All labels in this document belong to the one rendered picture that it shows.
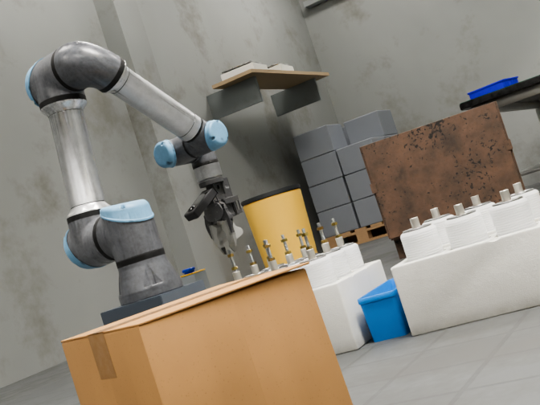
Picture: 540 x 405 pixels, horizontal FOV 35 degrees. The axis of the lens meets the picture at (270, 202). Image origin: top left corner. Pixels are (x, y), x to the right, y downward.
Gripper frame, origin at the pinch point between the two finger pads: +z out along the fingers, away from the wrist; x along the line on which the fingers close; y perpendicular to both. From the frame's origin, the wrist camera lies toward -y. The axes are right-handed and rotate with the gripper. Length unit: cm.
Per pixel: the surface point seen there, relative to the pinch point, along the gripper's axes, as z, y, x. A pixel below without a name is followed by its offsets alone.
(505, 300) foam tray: 32, 12, -71
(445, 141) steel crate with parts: -18, 230, 46
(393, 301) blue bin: 26, 9, -42
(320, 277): 14.7, 3.6, -25.9
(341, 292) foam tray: 19.7, 2.3, -32.0
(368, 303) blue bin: 24.6, 7.1, -35.7
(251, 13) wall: -218, 506, 353
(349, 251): 11.5, 27.3, -20.5
